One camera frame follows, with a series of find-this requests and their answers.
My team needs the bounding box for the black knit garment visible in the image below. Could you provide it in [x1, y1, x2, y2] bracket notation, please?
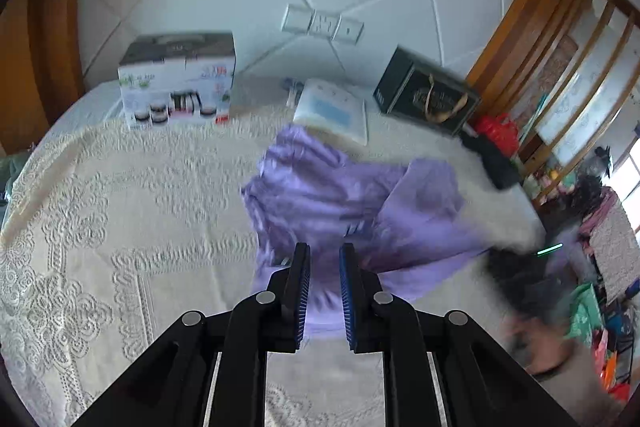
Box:
[459, 130, 520, 191]

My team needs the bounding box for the purple t-shirt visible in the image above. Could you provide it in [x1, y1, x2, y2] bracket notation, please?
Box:
[242, 124, 489, 337]

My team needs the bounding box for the white flat paper box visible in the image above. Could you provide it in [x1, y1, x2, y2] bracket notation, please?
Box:
[293, 79, 368, 146]

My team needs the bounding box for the dark gift bag gold handle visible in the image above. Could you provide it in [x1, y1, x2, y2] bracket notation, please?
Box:
[373, 46, 480, 136]

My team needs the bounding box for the red plastic bag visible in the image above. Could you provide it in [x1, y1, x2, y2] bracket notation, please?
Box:
[474, 114, 518, 157]

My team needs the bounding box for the white wall socket panel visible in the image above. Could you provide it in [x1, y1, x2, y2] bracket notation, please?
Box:
[281, 4, 364, 46]

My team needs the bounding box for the white cookware set box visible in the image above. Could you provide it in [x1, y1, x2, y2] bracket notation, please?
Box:
[117, 31, 236, 129]

